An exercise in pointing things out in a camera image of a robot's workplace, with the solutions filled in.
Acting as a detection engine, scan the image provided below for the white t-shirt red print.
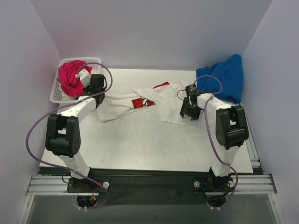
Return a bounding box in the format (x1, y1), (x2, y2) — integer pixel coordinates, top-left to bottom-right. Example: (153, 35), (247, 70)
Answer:
(97, 80), (195, 126)

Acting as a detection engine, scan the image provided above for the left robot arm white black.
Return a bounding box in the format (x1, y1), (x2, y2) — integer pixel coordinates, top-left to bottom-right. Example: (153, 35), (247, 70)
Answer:
(45, 74), (107, 192)

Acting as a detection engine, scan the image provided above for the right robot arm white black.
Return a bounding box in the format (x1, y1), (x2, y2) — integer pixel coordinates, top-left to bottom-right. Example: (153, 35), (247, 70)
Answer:
(180, 84), (249, 190)

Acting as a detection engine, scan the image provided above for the red pink t-shirt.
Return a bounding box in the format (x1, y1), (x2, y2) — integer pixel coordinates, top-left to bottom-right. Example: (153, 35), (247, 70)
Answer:
(57, 60), (93, 98)

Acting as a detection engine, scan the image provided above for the white plastic laundry basket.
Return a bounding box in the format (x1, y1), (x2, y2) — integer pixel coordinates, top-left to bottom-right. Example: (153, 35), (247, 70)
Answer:
(50, 57), (101, 105)

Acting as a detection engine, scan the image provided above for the blue t-shirt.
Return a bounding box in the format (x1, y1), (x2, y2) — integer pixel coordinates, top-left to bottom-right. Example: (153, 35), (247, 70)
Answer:
(196, 54), (243, 104)

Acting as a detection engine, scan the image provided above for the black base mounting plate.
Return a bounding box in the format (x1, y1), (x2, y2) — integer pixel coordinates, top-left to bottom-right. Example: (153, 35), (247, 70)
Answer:
(39, 167), (235, 209)

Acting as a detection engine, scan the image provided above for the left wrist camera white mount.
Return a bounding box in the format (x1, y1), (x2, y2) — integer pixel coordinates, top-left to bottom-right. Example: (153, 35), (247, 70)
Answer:
(75, 67), (93, 87)

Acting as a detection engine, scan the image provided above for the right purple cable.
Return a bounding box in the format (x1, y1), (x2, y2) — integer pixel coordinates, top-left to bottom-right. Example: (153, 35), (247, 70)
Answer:
(192, 75), (239, 210)

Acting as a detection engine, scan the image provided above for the purple cable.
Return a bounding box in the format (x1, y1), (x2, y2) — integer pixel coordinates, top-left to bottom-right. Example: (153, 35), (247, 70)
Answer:
(192, 75), (239, 210)
(25, 62), (114, 210)

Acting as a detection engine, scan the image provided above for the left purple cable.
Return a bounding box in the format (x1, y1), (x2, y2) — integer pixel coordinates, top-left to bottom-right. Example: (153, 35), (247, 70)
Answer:
(25, 62), (114, 210)

